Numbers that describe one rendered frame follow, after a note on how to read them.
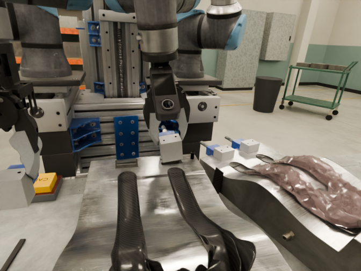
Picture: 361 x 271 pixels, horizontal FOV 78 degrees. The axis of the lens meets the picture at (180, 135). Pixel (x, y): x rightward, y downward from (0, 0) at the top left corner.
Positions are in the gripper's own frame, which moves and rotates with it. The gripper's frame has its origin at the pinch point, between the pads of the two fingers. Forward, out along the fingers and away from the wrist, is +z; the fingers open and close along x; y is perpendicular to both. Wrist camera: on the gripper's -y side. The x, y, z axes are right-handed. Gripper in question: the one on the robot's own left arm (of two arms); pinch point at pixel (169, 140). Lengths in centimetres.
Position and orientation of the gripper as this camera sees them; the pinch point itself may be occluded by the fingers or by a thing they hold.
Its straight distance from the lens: 53.6
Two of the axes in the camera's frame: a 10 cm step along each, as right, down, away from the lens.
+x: -9.7, 1.7, -1.7
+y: -2.4, -5.1, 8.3
